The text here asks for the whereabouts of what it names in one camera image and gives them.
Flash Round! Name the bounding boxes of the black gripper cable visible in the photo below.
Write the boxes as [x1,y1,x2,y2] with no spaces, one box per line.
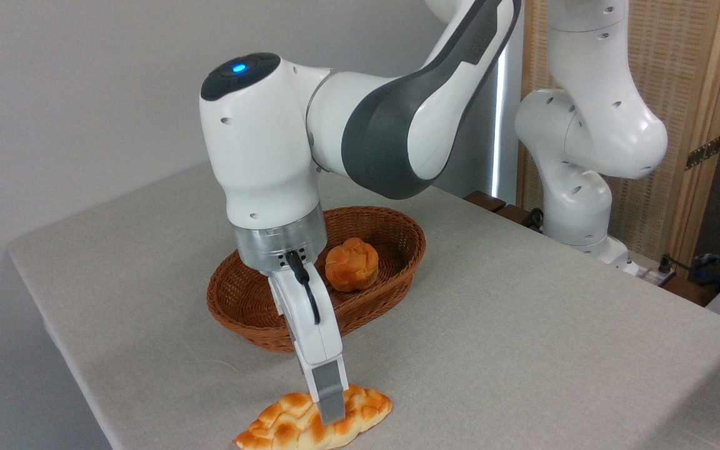
[284,250,322,326]

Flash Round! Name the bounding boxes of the dark metal screen hinge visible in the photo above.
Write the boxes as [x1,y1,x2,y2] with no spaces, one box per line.
[685,134,720,171]

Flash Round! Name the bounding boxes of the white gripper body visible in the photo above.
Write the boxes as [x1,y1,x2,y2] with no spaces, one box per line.
[268,262,343,370]

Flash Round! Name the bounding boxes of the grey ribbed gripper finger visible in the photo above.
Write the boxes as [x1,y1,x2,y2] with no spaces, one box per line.
[307,359,349,424]

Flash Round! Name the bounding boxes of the grey tablecloth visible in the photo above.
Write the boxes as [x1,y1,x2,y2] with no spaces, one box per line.
[7,161,720,450]

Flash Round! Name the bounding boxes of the long braided bread loaf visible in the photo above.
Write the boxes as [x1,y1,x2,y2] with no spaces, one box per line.
[232,385,393,450]

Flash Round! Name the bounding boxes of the dark brown wooden slat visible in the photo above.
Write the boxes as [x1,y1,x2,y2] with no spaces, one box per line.
[496,204,543,229]
[660,274,720,308]
[464,191,508,213]

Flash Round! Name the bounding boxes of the round knotted bread roll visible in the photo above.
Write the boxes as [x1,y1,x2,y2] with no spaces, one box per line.
[325,237,380,293]

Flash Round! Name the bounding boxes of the brown oval wicker basket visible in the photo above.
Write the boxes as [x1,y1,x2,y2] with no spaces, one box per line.
[206,206,427,353]

